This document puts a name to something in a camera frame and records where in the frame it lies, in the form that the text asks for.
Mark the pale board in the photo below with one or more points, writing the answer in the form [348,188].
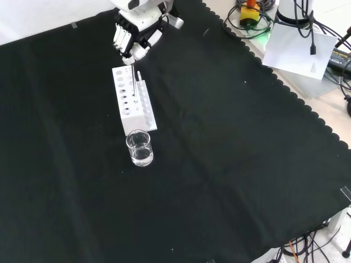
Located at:
[310,85]

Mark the clear glass rod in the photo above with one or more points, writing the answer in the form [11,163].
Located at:
[133,79]

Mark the yellow stop button box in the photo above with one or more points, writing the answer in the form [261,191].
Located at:
[248,15]

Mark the black power adapter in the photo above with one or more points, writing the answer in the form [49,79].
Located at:
[340,59]

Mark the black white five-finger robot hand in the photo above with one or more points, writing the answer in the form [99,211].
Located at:
[140,20]

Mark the small clear clip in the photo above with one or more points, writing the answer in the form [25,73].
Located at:
[346,192]
[74,25]

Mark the glass beaker with water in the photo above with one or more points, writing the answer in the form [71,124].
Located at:
[140,156]

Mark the black table cloth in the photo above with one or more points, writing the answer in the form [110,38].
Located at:
[192,150]

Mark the white paper sheet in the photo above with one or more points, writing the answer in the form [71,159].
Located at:
[296,52]

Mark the white test tube rack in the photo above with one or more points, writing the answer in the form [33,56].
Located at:
[131,120]

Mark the white stand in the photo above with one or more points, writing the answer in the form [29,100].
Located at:
[338,222]

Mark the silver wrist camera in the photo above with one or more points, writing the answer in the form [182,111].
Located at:
[175,22]

